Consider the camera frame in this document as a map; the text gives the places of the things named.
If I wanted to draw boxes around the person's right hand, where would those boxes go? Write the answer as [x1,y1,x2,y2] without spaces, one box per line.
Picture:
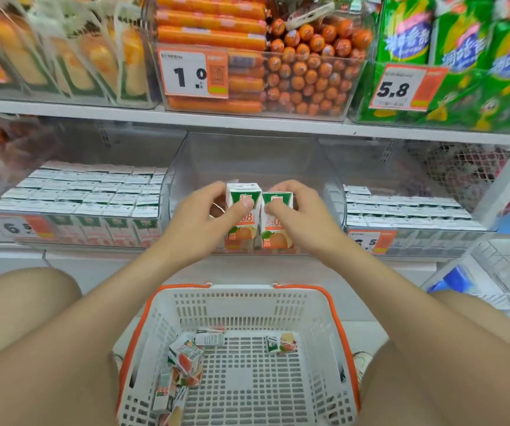
[264,179,349,258]

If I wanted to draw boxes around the person's left hand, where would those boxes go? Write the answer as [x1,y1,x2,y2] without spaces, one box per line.
[163,181,255,263]

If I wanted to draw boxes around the orange juice carton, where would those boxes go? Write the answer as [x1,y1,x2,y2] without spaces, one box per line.
[225,182,263,252]
[260,191,295,251]

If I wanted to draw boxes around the person's left forearm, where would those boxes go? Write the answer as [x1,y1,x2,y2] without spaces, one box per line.
[0,238,180,426]

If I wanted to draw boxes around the person's right forearm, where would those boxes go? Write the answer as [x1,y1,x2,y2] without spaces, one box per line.
[310,237,510,426]

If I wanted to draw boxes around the empty clear plastic bin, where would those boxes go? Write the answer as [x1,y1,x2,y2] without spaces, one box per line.
[165,131,348,258]

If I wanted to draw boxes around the white shelf board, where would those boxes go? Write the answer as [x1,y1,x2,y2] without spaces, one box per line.
[0,97,510,147]
[0,230,464,264]

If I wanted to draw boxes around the small orange white price tag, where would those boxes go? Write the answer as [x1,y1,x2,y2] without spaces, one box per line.
[0,215,56,240]
[347,229,398,255]

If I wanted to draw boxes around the white orange shopping basket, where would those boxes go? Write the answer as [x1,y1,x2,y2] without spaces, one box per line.
[115,282,362,426]

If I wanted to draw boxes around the clear plastic carton bin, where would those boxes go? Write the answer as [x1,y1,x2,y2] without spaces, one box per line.
[0,122,176,250]
[321,136,496,261]

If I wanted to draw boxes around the loose juice carton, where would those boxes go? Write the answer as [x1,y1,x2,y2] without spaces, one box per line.
[167,334,205,378]
[159,385,190,426]
[152,367,179,414]
[194,326,226,348]
[264,332,298,355]

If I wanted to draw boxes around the rows of juice cartons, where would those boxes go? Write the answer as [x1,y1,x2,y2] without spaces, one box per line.
[0,160,168,247]
[343,185,489,258]

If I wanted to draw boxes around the white lower shelf board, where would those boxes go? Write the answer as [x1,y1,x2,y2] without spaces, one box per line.
[0,230,464,264]

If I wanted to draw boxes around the large orange white price tag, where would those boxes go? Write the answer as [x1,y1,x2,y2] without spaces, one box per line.
[157,44,230,100]
[369,63,449,112]

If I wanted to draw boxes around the pile of short orange sausages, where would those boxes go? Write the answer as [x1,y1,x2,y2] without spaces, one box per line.
[265,17,374,117]

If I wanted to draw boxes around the clear plastic sausage bin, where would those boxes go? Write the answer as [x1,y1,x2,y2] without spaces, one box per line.
[145,0,379,123]

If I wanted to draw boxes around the white shoe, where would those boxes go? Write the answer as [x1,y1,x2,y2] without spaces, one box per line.
[352,351,374,383]

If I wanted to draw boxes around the blue plastic object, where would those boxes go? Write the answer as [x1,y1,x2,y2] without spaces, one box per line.
[427,265,475,294]

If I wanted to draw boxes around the netted red snack bags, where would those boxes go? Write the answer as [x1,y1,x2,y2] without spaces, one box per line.
[408,143,510,208]

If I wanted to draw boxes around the stack of long orange sausages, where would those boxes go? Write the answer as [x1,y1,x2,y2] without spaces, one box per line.
[155,0,269,114]

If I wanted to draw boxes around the person's right leg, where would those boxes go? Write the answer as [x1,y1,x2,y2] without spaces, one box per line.
[432,290,510,355]

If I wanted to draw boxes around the person's leg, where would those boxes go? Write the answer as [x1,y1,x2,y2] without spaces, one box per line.
[0,267,83,369]
[432,290,510,355]

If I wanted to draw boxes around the row of clear cake packets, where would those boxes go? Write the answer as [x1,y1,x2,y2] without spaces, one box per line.
[0,0,160,108]

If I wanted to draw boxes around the person's left leg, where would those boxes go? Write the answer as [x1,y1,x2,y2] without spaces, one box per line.
[0,267,83,369]

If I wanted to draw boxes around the pile of orange snack bags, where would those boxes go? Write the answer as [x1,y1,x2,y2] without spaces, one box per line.
[0,113,58,211]

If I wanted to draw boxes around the row of green snack packets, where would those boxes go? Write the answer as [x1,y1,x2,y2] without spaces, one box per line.
[353,0,510,134]

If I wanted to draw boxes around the white wire rack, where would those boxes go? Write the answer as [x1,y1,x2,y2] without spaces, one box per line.
[470,241,510,311]

